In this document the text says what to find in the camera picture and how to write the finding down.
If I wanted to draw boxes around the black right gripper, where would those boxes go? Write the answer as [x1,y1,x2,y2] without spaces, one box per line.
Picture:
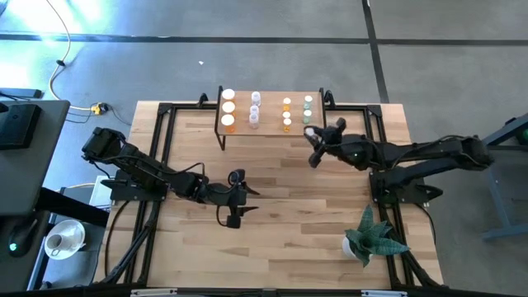
[307,116,375,171]

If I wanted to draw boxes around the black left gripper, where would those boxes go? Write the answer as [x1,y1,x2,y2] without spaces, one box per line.
[205,167,261,229]

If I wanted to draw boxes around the green plant white pot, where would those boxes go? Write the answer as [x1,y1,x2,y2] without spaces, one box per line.
[341,205,412,268]

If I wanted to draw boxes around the white floor box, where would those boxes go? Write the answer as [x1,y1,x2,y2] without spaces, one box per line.
[88,175,116,212]

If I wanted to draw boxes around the white cup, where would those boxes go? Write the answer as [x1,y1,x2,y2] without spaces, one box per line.
[47,233,69,252]

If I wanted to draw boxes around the dark grey desk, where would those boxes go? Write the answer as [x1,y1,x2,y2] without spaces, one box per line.
[0,98,71,218]

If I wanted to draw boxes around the black mouse green light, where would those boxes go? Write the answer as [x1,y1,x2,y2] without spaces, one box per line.
[7,217,39,257]

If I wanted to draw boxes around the black desk device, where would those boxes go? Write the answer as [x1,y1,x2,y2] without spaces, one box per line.
[0,102,42,150]

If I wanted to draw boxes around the flat black desk item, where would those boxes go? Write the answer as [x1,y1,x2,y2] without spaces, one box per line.
[0,87,42,99]

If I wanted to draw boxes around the black aluminium table frame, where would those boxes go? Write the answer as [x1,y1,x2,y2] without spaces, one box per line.
[94,101,445,290]

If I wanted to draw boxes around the wooden shelf black metal frame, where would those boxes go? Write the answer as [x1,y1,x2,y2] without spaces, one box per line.
[214,85,328,152]

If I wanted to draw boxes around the white frame label strip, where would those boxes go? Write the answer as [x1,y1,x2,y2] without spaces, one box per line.
[130,288,178,297]

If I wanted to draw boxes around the blue metal frame table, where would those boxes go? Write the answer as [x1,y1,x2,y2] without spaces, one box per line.
[481,111,528,243]

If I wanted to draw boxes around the pale yellow floor cable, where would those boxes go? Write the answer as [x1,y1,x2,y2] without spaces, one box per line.
[44,0,96,112]

